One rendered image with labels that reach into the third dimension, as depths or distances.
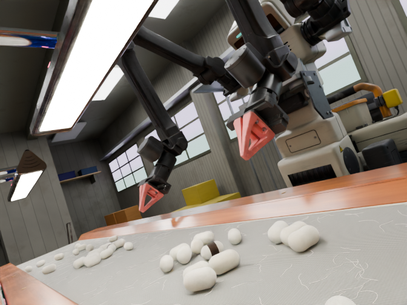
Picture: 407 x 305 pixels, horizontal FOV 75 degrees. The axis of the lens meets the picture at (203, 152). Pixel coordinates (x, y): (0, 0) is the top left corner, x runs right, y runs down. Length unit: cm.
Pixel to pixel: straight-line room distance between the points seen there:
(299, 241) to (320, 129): 69
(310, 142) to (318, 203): 57
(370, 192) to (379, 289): 20
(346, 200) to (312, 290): 20
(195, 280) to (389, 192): 26
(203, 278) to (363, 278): 14
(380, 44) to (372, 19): 26
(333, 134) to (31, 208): 628
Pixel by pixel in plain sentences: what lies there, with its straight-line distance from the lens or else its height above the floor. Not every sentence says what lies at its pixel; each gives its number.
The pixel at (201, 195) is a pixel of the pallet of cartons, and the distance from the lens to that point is 427.
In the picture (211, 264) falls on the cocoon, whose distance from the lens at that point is 31.
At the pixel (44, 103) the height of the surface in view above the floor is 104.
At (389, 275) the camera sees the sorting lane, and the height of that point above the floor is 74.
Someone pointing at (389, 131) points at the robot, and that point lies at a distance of 117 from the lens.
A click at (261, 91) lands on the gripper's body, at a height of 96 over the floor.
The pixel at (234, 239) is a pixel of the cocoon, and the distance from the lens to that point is 39.
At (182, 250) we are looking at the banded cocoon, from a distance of 40.
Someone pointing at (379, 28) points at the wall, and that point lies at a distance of 337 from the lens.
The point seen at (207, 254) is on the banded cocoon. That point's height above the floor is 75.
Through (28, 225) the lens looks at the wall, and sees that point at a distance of 666.
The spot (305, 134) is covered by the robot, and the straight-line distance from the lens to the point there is 98.
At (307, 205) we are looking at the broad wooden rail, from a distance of 45.
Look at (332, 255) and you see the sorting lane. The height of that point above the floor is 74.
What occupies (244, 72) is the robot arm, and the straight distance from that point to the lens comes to 53.
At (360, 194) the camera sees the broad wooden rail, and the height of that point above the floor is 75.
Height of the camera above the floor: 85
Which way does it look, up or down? 5 degrees up
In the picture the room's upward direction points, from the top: 20 degrees counter-clockwise
